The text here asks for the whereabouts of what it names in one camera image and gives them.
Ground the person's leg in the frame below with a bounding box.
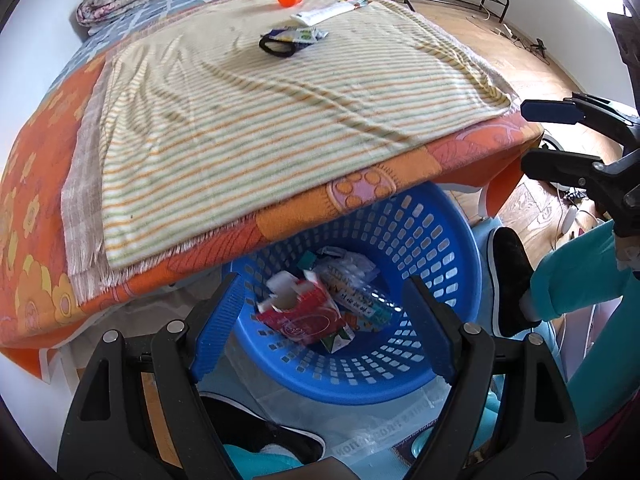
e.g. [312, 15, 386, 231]
[520, 220, 640, 436]
[222, 442, 311, 480]

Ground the blue plastic basket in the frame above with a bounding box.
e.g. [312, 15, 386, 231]
[221, 180, 487, 406]

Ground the white cable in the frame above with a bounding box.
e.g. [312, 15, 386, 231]
[465, 10, 516, 41]

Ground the white plastic bag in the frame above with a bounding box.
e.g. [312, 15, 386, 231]
[315, 250, 381, 286]

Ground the clear plastic bag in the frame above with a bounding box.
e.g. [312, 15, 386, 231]
[220, 340, 451, 480]

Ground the person's right leg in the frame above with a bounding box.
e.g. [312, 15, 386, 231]
[520, 220, 640, 436]

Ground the black right shoe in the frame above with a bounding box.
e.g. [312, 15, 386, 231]
[487, 227, 543, 338]

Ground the black hair band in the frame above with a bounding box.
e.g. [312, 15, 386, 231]
[258, 34, 302, 58]

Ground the clear plastic packet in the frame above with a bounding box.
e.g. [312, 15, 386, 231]
[320, 265, 395, 333]

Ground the red paper box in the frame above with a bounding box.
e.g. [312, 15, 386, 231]
[256, 271, 343, 346]

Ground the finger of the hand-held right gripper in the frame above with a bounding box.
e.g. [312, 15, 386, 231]
[520, 92, 640, 133]
[520, 147, 626, 196]

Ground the blue checked bedsheet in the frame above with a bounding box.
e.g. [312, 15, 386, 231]
[50, 0, 291, 91]

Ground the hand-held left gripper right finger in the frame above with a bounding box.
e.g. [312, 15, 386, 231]
[402, 275, 587, 480]

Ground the white colourful toothpaste tube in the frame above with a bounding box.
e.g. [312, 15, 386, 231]
[291, 0, 372, 26]

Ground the small white printed packet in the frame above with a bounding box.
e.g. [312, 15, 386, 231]
[270, 26, 329, 47]

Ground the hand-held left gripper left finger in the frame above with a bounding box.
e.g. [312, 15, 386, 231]
[56, 272, 244, 480]

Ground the beige gauze cloth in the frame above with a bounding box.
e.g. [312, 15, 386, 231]
[61, 0, 516, 291]

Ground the black shoe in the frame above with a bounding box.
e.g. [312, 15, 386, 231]
[200, 392, 326, 466]
[487, 227, 543, 338]

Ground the person's left leg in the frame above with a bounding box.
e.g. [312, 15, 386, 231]
[222, 442, 311, 480]

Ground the black left shoe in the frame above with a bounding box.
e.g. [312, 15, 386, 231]
[200, 392, 326, 466]

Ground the orange floral blanket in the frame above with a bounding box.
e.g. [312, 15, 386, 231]
[0, 50, 546, 383]

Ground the white green milk carton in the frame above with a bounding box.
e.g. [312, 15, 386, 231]
[319, 322, 357, 357]

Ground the yellow striped towel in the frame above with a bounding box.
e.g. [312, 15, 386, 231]
[97, 0, 511, 268]

